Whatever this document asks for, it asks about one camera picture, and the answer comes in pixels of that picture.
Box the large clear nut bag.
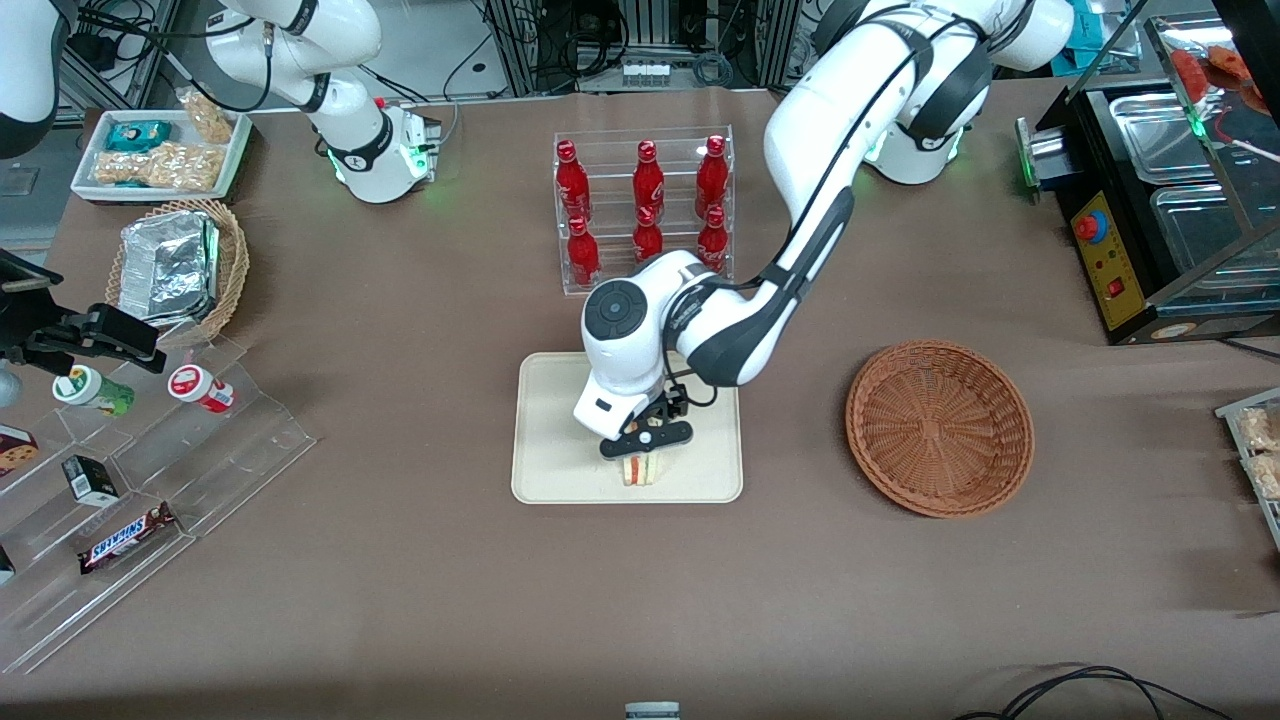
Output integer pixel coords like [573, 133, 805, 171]
[93, 142, 221, 193]

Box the metal tray with snacks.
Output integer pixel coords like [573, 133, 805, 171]
[1215, 388, 1280, 551]

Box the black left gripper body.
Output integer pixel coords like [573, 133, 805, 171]
[599, 398, 695, 462]

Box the red-label white bottle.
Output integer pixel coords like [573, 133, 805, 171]
[167, 365, 236, 414]

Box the Snickers chocolate bar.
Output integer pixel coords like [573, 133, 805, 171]
[78, 502, 178, 576]

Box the black food warmer appliance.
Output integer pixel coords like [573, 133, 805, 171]
[1015, 15, 1280, 347]

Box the white rectangular snack tray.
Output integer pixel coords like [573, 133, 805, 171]
[70, 108, 254, 206]

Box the brown cookie box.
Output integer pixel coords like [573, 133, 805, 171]
[0, 425, 41, 479]

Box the green-label white bottle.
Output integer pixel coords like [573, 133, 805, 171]
[52, 365, 136, 418]

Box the round brown wicker basket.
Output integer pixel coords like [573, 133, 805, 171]
[845, 340, 1036, 519]

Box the orange fried food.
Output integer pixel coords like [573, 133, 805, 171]
[1172, 45, 1263, 103]

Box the clear acrylic stepped display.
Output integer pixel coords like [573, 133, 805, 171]
[0, 335, 318, 676]

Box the clear acrylic bottle rack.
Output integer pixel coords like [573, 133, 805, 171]
[553, 125, 735, 297]

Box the small clear nut bag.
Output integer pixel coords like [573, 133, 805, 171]
[178, 88, 237, 144]

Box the teal package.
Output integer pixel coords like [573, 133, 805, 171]
[1070, 0, 1133, 51]

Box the cream rectangular tray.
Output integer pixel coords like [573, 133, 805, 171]
[511, 350, 744, 505]

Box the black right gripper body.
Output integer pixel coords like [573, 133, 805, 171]
[0, 248, 65, 367]

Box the small black box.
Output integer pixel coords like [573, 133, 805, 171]
[62, 455, 121, 507]

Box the oval tan wicker basket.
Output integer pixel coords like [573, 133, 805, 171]
[105, 198, 251, 346]

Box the teal snack packet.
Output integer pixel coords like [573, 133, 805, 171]
[105, 120, 173, 153]

